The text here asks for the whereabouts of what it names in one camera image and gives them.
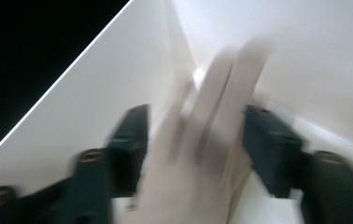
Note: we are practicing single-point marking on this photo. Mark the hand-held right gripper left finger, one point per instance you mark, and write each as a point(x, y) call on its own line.
point(129, 146)

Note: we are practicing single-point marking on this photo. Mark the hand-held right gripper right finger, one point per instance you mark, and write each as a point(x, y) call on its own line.
point(271, 146)

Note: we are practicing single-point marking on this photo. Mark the beige glove with dark dot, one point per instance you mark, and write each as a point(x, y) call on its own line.
point(193, 174)

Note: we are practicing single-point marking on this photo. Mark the white box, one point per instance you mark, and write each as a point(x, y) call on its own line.
point(305, 62)

